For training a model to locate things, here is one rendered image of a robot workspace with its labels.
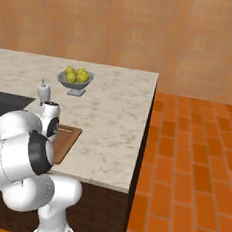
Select brown wooden cutting board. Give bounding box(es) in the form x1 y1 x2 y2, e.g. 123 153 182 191
48 123 84 168

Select dark wood counter cabinet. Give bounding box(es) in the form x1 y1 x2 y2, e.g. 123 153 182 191
0 64 159 232

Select grey fruit bowl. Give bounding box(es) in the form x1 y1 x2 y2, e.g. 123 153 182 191
55 68 95 99

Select yellow-green pear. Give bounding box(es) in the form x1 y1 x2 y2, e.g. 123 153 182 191
64 65 77 77
75 67 87 76
65 71 78 84
75 71 91 85

